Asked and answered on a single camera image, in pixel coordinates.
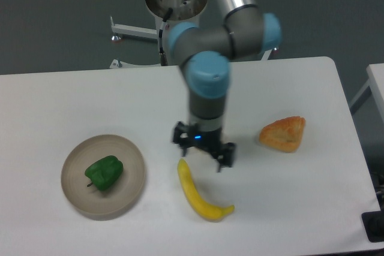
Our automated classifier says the orange pastry bread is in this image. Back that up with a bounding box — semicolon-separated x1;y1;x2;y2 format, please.
259;116;306;153

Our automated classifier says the white side table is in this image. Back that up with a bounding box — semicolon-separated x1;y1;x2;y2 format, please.
349;63;383;119

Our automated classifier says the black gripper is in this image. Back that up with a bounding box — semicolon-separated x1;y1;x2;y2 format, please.
172;122;236;173

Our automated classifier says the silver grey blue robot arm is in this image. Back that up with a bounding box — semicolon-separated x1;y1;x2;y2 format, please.
146;0;282;168

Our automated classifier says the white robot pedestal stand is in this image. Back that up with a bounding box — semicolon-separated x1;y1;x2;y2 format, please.
110;0;282;66

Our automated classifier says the green bell pepper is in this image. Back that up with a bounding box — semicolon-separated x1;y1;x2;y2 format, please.
84;155;124;191

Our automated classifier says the yellow banana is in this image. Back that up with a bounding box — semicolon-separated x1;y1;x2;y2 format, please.
177;158;235;222

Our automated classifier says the black clamp device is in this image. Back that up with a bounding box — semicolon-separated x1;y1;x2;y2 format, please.
361;211;383;243

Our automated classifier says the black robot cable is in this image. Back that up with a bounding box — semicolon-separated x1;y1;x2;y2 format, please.
158;7;174;67

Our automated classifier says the beige round plate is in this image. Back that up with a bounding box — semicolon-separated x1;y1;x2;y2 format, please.
61;134;146;221

